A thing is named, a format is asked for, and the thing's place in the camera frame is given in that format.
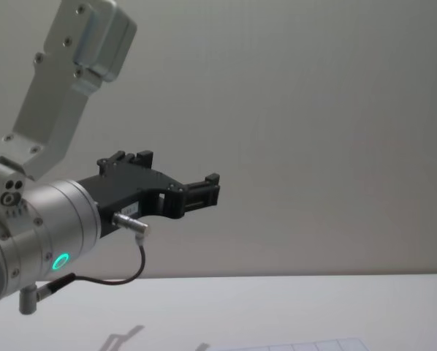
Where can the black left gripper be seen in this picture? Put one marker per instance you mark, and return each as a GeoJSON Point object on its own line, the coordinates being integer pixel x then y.
{"type": "Point", "coordinates": [123, 190]}

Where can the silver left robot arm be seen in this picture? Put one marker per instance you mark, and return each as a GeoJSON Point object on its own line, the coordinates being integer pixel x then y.
{"type": "Point", "coordinates": [57, 215]}

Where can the white table cloth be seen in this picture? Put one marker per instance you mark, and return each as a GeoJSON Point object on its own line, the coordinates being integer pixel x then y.
{"type": "Point", "coordinates": [277, 307]}

